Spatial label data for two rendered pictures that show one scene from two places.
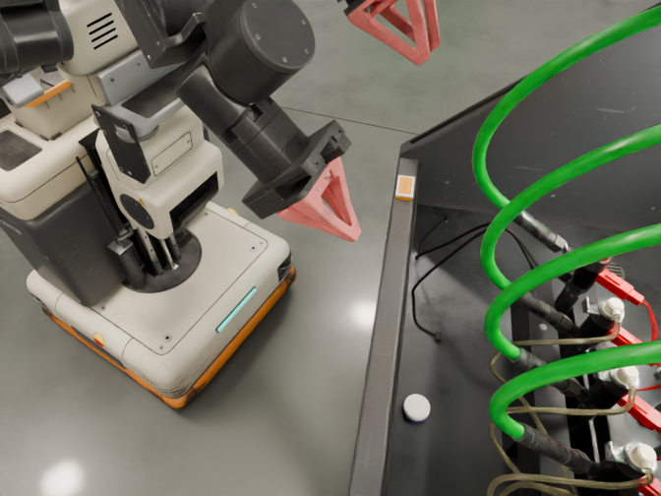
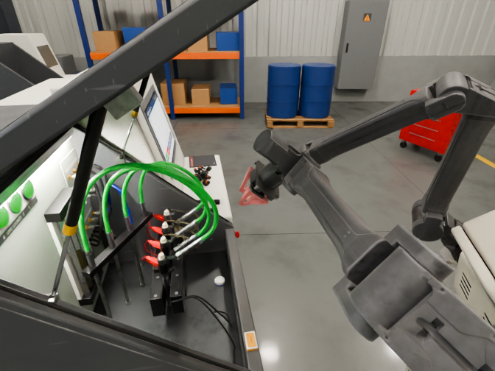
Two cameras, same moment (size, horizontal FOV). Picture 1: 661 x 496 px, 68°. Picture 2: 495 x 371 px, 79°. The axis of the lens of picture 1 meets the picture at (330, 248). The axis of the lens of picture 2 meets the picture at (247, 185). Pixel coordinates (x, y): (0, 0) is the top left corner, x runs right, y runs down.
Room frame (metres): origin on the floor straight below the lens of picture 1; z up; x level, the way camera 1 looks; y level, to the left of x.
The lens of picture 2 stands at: (1.11, -0.32, 1.74)
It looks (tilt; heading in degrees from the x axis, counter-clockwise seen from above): 29 degrees down; 160
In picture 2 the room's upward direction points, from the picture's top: straight up
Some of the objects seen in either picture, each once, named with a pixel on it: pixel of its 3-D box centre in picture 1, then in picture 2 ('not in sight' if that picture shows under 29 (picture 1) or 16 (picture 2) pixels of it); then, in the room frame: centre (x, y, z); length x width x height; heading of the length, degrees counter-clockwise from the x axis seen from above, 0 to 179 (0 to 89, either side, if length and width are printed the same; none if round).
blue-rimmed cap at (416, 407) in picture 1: (416, 407); (219, 280); (0.28, -0.13, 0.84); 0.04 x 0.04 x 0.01
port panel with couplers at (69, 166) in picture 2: not in sight; (85, 196); (0.08, -0.54, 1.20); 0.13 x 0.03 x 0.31; 169
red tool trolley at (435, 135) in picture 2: not in sight; (434, 124); (-1.86, 3.59, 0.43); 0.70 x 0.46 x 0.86; 7
